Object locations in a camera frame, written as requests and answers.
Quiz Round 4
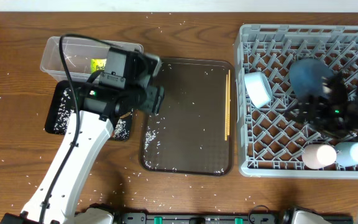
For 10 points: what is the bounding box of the blue plate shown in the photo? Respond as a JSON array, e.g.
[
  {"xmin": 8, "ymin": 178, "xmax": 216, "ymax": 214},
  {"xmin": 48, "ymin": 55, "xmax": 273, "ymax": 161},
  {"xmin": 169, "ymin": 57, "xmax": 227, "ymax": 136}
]
[{"xmin": 288, "ymin": 58, "xmax": 334, "ymax": 102}]

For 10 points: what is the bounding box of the yellow green snack packet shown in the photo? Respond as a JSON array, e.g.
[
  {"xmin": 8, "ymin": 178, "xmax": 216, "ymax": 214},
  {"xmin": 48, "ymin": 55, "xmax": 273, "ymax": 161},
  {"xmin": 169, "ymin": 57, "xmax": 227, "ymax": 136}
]
[{"xmin": 90, "ymin": 58, "xmax": 107, "ymax": 73}]

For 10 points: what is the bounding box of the pink cup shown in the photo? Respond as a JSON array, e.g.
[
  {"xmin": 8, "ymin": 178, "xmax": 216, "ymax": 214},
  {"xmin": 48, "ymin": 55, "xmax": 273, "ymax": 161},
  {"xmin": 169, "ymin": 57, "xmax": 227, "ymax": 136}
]
[{"xmin": 301, "ymin": 144, "xmax": 337, "ymax": 169}]

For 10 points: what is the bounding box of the blue cup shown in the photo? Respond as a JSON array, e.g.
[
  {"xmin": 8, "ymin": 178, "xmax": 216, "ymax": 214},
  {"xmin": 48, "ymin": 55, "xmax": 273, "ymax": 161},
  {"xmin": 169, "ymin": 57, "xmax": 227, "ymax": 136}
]
[{"xmin": 334, "ymin": 142, "xmax": 358, "ymax": 167}]

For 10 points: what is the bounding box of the white rice pile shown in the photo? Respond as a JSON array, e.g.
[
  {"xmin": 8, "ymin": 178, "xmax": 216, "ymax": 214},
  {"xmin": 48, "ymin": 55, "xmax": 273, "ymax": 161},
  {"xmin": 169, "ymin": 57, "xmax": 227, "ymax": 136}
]
[{"xmin": 52, "ymin": 88, "xmax": 134, "ymax": 141}]

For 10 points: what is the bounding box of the brown mushroom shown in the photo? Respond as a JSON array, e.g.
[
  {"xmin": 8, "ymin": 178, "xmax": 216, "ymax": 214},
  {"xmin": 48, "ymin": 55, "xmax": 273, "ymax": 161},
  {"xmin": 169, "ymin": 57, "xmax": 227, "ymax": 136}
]
[{"xmin": 120, "ymin": 112, "xmax": 132, "ymax": 119}]

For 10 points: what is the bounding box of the grey dishwasher rack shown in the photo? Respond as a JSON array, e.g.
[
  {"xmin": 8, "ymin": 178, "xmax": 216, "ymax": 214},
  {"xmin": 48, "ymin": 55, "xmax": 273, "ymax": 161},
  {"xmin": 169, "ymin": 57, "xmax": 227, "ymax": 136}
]
[{"xmin": 234, "ymin": 24, "xmax": 358, "ymax": 179}]

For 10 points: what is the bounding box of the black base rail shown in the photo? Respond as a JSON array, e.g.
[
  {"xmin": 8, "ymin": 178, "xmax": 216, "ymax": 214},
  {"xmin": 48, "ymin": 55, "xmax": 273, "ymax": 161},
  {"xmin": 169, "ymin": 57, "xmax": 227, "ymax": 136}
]
[{"xmin": 73, "ymin": 212, "xmax": 354, "ymax": 224}]

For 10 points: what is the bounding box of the clear plastic bin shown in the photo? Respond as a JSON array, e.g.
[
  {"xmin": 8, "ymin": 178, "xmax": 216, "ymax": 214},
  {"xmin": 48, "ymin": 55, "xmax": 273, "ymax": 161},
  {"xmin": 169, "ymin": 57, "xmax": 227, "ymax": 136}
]
[{"xmin": 39, "ymin": 36, "xmax": 145, "ymax": 83}]

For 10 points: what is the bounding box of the wooden chopstick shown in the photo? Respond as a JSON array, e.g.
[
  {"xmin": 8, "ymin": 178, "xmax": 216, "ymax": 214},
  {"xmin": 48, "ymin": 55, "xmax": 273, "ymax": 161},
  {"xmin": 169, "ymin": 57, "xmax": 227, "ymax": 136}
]
[
  {"xmin": 226, "ymin": 70, "xmax": 231, "ymax": 136},
  {"xmin": 224, "ymin": 74, "xmax": 228, "ymax": 141}
]

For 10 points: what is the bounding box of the light blue rice bowl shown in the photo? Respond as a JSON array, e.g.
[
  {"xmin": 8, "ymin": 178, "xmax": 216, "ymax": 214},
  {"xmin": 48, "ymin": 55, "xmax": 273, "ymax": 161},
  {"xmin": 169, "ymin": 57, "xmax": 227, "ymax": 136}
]
[{"xmin": 244, "ymin": 72, "xmax": 272, "ymax": 108}]

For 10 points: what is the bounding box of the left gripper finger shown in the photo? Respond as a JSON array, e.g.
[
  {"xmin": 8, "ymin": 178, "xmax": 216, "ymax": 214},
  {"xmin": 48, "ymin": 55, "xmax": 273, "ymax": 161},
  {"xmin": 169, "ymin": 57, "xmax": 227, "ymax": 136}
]
[
  {"xmin": 156, "ymin": 86, "xmax": 165, "ymax": 114},
  {"xmin": 147, "ymin": 86, "xmax": 160, "ymax": 114}
]

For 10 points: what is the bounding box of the brown serving tray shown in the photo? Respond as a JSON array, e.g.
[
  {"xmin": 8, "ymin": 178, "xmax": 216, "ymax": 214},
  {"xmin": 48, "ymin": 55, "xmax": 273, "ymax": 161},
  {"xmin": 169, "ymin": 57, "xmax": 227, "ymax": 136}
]
[{"xmin": 139, "ymin": 58, "xmax": 234, "ymax": 177}]

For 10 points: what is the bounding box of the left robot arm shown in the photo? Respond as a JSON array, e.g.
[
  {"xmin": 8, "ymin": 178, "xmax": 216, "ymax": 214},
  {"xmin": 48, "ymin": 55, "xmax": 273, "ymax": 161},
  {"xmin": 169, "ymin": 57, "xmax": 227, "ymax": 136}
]
[{"xmin": 1, "ymin": 47, "xmax": 164, "ymax": 223}]

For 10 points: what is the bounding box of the black plastic tray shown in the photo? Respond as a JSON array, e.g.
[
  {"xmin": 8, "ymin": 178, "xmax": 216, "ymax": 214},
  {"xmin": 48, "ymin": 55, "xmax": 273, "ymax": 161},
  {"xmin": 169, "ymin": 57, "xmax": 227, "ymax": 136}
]
[{"xmin": 44, "ymin": 80, "xmax": 134, "ymax": 141}]

